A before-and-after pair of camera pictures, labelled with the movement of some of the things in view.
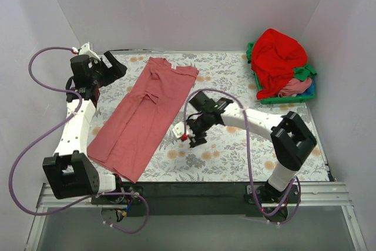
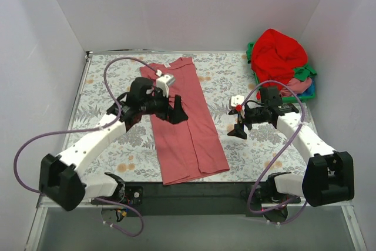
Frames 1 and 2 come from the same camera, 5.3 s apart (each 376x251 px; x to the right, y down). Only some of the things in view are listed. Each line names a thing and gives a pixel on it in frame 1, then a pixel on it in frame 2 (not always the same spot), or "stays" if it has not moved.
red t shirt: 275,55 stays
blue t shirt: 309,91 stays
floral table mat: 232,153 stays
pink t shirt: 131,132 to 192,149
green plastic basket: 291,99 stays
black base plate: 194,198 stays
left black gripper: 105,67 to 167,110
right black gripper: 195,131 to 245,118
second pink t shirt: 294,86 stays
